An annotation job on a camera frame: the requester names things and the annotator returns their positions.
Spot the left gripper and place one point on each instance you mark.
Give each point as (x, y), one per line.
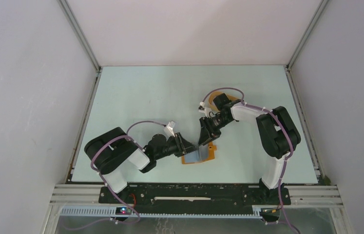
(183, 146)

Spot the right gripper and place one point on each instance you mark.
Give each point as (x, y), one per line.
(207, 133)

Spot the orange leather card holder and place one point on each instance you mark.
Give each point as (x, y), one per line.
(203, 154)

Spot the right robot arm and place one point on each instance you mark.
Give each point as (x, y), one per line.
(277, 131)

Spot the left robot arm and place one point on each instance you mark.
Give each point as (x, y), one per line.
(109, 151)

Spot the tan oval tray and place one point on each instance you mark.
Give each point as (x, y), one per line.
(214, 94)

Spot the left controller board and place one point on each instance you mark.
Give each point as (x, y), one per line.
(123, 211)

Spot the controller board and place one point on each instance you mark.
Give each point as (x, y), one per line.
(123, 211)
(270, 212)

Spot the right controller board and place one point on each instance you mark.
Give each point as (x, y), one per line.
(270, 212)

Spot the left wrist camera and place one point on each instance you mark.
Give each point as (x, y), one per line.
(169, 129)

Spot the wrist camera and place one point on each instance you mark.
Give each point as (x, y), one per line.
(169, 129)
(204, 109)

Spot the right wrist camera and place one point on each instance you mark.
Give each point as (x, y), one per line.
(204, 109)

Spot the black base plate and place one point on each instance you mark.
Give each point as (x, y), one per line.
(197, 198)

